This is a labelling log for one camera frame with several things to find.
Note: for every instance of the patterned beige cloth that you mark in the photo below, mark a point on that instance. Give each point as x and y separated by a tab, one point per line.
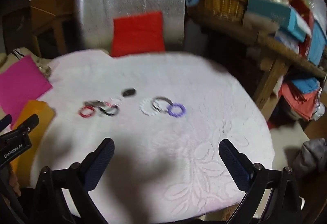
42	65

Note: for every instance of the silver foil insulation sheet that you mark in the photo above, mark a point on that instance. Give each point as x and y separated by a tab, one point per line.
102	9

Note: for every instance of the wooden table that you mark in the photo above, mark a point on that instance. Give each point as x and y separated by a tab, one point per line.
270	42

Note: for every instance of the wicker basket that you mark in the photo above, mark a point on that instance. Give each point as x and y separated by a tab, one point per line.
219	6

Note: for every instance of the teal box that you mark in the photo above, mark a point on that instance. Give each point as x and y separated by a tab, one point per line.
268	9

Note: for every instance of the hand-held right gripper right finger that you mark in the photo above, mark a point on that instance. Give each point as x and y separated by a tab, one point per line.
233	165

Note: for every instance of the pale pink embossed blanket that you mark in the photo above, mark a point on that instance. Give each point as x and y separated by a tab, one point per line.
166	137

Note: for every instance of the orange-red cloth pile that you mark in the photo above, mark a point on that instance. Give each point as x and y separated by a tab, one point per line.
299	101

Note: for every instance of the grey bangle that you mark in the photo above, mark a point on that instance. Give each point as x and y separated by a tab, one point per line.
153	104

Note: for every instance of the orange cardboard box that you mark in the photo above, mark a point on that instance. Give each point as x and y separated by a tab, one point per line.
35	116

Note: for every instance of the magenta cushion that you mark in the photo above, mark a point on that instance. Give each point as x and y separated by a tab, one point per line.
23	83

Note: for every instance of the red cushion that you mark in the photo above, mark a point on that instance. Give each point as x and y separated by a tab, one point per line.
139	35

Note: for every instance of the grey cloth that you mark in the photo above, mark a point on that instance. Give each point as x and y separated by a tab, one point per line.
311	155

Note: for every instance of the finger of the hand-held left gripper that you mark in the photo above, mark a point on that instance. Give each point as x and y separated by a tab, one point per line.
26	124
5	121

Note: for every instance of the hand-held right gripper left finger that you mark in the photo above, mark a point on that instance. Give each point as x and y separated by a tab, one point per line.
101	162

